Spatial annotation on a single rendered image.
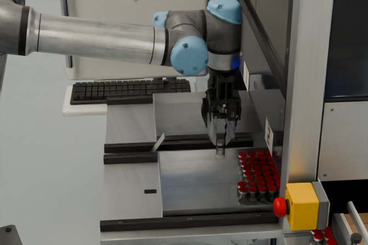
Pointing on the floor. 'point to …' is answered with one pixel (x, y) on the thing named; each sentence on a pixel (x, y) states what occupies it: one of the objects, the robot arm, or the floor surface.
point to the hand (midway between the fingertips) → (220, 138)
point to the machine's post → (306, 81)
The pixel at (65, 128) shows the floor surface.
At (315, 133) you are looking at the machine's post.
